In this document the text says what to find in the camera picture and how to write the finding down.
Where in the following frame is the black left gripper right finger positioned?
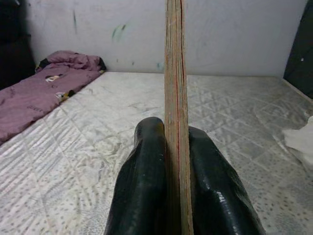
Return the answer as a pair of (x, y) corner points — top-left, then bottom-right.
(187, 126), (267, 235)

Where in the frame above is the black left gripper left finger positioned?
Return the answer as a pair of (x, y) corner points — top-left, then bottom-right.
(104, 117), (169, 235)

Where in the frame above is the white pillow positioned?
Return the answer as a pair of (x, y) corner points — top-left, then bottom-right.
(281, 115), (313, 172)

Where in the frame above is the colourful children's book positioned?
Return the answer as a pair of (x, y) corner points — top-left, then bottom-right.
(164, 0), (195, 235)

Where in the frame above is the white quilted mattress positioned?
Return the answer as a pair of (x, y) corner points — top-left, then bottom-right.
(0, 70), (313, 235)

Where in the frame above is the purple blanket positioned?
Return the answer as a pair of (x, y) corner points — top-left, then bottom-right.
(0, 50), (107, 145)

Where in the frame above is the dark tufted headboard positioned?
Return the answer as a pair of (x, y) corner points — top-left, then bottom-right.
(282, 0), (313, 100)

